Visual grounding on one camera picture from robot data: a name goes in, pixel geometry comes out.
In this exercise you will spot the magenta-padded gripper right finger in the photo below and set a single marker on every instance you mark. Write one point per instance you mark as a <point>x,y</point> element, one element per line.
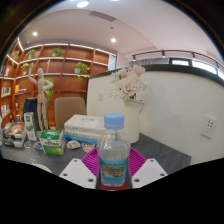
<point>149,172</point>

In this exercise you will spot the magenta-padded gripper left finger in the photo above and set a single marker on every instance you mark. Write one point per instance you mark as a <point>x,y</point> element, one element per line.
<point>76,173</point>

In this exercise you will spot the clear blue-capped water bottle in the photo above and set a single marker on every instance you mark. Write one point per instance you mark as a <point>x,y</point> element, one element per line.
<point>113,150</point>

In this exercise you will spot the small printed round badge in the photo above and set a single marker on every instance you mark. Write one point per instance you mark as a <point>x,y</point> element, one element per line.
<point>88,147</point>
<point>38,145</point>
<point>73,144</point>

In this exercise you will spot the blue book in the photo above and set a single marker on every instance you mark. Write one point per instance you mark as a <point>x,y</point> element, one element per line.
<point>79,139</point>

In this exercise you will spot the thin white book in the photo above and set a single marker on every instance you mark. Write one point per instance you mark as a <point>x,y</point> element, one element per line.
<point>80,134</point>

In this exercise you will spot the wide green and white carton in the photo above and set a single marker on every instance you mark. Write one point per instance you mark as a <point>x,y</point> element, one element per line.
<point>52,141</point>

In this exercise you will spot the white pitcher vase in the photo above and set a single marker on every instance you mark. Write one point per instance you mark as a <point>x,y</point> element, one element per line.
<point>132,120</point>

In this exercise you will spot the tan upholstered chair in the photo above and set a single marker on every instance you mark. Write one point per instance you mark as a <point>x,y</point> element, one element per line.
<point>69,110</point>

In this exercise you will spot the tall green and white carton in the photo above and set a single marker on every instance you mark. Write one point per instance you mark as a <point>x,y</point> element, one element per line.
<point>30,126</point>

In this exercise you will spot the stack of printed boxes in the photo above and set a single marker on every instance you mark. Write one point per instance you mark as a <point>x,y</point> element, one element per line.
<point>14,133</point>

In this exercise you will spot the dark blue chair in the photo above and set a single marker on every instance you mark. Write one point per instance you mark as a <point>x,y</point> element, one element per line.
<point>30,111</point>

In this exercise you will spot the wooden artist mannequin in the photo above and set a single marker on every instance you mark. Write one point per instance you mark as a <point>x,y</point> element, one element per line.
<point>41,96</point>

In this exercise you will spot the pink and white flower bouquet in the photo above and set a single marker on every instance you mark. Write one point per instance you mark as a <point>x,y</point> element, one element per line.
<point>128,83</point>

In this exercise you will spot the wooden shelf unit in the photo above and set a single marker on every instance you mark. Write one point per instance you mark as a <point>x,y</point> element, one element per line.
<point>63,71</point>

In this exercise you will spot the ceiling air vent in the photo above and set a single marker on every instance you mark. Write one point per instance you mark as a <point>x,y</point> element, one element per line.
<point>102,15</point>

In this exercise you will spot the round ceiling lights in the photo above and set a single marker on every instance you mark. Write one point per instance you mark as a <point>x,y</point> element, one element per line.
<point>82,4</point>

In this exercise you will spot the white wall socket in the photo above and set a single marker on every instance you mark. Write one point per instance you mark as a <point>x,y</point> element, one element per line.
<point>209,126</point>

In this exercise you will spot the white wall switch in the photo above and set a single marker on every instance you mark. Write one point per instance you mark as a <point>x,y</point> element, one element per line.
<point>100,95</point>

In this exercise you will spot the black track light rail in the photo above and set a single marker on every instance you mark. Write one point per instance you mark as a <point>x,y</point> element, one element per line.
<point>173,52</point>

